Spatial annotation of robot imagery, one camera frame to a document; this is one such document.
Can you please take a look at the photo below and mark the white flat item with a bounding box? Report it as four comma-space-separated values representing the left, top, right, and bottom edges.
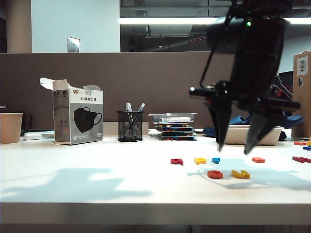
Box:
160, 117, 191, 123

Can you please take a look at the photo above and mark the grey white mask box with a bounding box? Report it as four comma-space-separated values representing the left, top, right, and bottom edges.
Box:
40, 77, 104, 146

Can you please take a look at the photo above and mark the letter magnet pack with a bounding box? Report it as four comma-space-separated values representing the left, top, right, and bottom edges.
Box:
157, 131, 196, 137
155, 123, 194, 129
157, 136, 196, 142

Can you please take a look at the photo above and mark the clear plastic case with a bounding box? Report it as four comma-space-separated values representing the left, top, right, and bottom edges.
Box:
148, 113, 198, 125

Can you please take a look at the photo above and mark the white earbuds case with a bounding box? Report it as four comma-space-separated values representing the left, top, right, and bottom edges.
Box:
23, 133, 43, 141

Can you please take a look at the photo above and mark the black mesh pen holder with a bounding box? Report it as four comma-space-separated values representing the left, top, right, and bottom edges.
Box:
117, 111, 144, 143

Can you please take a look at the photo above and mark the black bag with grey strap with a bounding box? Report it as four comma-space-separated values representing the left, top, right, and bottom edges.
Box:
274, 71, 294, 100

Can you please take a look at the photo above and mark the brown desk partition screen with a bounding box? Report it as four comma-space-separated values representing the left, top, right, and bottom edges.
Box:
0, 51, 251, 138

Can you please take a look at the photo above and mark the beige cable raceway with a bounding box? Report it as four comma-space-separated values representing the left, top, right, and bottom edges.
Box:
103, 121, 149, 138

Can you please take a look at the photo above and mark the red plaid garment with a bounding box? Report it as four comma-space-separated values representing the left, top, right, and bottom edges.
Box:
271, 83, 294, 116

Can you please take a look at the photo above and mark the black silver pen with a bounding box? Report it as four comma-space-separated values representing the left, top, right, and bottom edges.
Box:
132, 102, 146, 124
124, 101, 134, 122

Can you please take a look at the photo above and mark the orange letter c magnet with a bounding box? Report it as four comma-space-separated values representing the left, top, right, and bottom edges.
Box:
207, 170, 224, 180

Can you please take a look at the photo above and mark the thin black camera cable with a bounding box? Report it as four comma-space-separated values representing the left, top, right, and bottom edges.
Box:
200, 7, 234, 89

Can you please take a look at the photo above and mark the navy blue rubber slipper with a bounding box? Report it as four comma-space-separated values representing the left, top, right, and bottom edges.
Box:
242, 113, 304, 130
203, 116, 246, 138

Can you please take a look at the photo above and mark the metal wall switch plate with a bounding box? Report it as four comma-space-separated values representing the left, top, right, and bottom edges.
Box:
67, 36, 81, 53

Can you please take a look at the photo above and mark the brown cardboard box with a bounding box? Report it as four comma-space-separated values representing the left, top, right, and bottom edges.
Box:
291, 50, 311, 139

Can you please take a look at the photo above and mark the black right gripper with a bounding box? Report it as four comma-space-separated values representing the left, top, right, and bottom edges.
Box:
189, 54, 301, 155

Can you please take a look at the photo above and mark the beige pulp tray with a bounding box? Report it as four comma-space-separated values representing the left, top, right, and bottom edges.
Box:
214, 125, 285, 146

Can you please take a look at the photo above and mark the brown paper cup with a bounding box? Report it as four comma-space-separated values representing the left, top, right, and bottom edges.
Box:
0, 113, 24, 144

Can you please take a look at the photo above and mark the dark red letter magnet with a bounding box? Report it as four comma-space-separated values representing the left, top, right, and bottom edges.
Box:
292, 156, 311, 164

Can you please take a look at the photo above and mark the yellow letter u magnet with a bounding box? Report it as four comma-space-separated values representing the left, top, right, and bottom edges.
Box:
231, 170, 251, 180

